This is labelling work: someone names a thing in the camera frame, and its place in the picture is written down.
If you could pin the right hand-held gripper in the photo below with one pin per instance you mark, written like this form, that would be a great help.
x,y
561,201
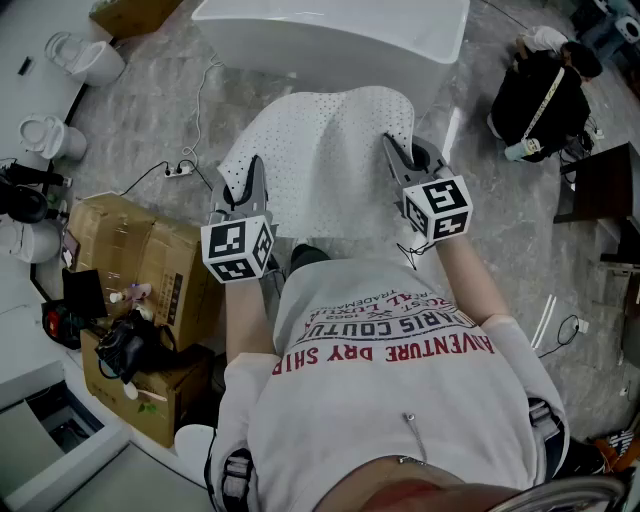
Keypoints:
x,y
440,205

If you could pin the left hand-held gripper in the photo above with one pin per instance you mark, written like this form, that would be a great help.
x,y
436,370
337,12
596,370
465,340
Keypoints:
x,y
235,247

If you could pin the white perforated bath mat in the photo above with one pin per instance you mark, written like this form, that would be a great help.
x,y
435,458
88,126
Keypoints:
x,y
325,160

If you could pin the person's right forearm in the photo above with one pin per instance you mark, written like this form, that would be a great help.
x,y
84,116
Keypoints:
x,y
470,280

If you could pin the person's left forearm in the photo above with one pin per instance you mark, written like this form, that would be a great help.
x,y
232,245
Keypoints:
x,y
247,320

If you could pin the white power strip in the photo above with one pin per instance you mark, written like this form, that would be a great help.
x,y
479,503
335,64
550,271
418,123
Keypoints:
x,y
178,171

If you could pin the black trousers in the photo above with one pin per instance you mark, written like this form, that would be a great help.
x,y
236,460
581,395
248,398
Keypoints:
x,y
307,257

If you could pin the large taped cardboard box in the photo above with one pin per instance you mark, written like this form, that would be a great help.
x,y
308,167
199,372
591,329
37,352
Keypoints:
x,y
145,250

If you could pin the white bathtub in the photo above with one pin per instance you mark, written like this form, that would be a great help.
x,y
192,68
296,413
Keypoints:
x,y
325,35

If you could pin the black flat panel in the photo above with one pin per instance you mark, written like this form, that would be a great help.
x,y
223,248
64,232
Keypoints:
x,y
84,295

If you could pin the dark wooden cabinet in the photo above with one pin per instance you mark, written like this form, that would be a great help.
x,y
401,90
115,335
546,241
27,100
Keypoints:
x,y
605,185

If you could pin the white toilet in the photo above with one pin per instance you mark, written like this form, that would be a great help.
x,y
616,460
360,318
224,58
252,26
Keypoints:
x,y
55,137
92,60
30,240

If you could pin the black bag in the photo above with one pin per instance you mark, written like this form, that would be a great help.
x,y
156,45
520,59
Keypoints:
x,y
127,345

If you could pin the white rods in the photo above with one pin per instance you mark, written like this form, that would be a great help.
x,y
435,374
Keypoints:
x,y
542,322

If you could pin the black equipment pile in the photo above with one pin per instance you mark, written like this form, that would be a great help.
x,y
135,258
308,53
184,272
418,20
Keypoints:
x,y
22,200

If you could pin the low cardboard box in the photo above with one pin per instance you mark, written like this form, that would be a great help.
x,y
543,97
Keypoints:
x,y
165,400

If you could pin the white printed T-shirt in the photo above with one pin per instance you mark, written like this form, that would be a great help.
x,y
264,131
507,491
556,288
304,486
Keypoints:
x,y
380,400

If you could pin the cardboard box by wall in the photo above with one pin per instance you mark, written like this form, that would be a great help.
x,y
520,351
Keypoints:
x,y
135,15

